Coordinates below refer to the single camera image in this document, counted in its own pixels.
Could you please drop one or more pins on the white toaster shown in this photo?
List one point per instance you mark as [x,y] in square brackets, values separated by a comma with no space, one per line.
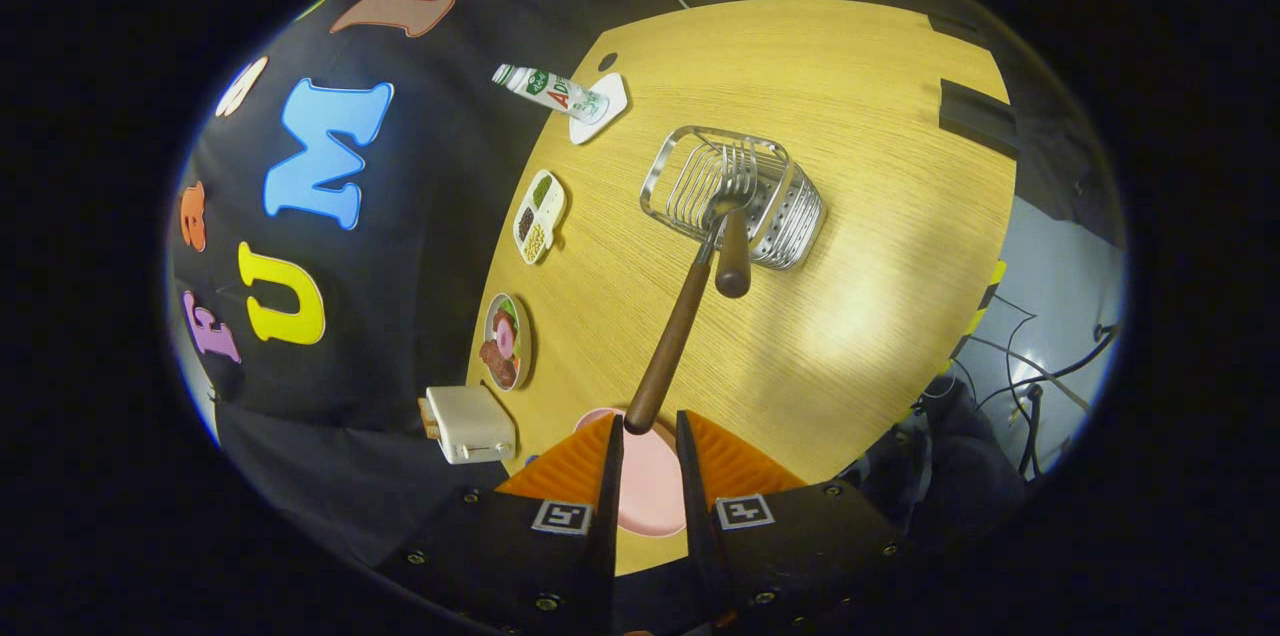
[475,424]

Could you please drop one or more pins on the brown meat piece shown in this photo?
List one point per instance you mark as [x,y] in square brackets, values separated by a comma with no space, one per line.
[498,364]

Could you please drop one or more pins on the pink plate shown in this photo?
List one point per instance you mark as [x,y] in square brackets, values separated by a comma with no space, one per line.
[650,486]

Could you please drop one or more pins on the white drink bottle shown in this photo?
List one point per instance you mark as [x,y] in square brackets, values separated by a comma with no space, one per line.
[550,93]

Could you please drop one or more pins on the dark cloth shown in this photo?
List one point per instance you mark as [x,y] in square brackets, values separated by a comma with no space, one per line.
[950,476]

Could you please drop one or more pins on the pink ham slice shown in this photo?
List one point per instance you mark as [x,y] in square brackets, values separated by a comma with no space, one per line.
[505,338]

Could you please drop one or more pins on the grey plate of food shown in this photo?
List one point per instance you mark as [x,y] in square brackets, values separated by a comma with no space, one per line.
[524,341]

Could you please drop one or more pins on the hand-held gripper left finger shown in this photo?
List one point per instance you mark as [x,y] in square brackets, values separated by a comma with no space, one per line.
[606,526]

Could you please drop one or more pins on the white square coaster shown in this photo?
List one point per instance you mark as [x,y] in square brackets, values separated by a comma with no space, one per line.
[612,96]

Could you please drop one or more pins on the toast slice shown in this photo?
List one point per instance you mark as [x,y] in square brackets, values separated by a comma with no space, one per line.
[429,419]

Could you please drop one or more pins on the green lettuce leaf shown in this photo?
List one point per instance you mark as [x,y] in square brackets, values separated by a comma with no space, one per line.
[509,309]

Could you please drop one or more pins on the black backdrop cloth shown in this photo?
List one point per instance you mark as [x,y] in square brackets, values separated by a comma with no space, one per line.
[430,216]

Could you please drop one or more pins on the black table edge clamp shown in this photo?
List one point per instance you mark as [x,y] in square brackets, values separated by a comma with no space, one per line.
[978,121]
[958,29]

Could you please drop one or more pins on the white divided bean dish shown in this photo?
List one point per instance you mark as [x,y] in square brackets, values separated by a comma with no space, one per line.
[540,216]

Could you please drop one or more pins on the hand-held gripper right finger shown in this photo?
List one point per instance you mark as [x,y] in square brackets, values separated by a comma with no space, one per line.
[695,516]

